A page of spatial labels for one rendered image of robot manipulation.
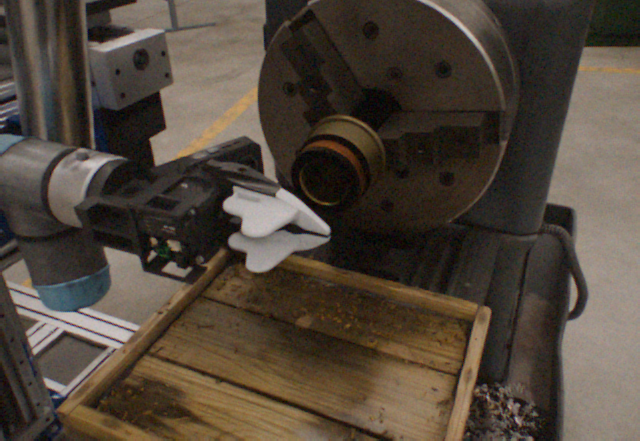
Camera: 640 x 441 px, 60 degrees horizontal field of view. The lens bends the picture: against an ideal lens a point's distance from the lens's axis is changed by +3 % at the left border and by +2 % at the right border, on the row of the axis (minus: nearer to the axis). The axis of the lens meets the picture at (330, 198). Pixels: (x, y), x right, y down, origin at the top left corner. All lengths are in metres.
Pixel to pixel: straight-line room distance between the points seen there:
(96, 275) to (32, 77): 0.22
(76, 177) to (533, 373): 0.87
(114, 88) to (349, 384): 0.55
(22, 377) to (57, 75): 0.75
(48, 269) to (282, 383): 0.27
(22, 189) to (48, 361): 1.16
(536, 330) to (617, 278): 1.19
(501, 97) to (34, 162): 0.47
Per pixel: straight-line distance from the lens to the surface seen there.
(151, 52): 0.95
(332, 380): 0.60
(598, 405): 1.88
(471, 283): 0.77
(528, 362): 1.15
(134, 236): 0.49
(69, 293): 0.66
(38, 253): 0.63
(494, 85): 0.62
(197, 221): 0.46
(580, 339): 2.06
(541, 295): 1.31
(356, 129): 0.56
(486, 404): 1.02
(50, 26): 0.67
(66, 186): 0.55
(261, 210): 0.46
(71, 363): 1.68
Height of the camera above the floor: 1.35
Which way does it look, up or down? 31 degrees down
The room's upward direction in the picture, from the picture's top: straight up
